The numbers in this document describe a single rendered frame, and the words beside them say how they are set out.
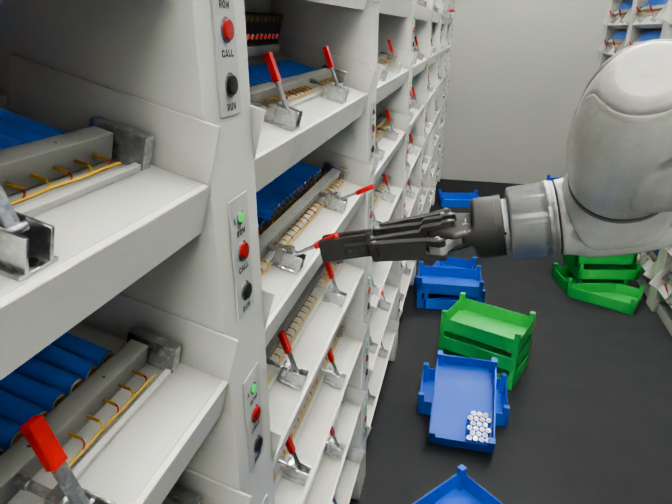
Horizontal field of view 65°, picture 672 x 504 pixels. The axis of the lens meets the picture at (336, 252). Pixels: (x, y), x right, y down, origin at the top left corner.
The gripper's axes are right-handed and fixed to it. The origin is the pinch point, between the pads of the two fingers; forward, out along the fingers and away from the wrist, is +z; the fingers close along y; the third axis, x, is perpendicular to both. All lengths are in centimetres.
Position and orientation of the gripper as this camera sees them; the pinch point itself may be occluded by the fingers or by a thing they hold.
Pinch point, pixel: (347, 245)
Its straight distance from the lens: 70.6
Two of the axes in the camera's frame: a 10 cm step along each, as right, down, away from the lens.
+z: -9.4, 1.2, 3.1
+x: -2.3, -9.2, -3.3
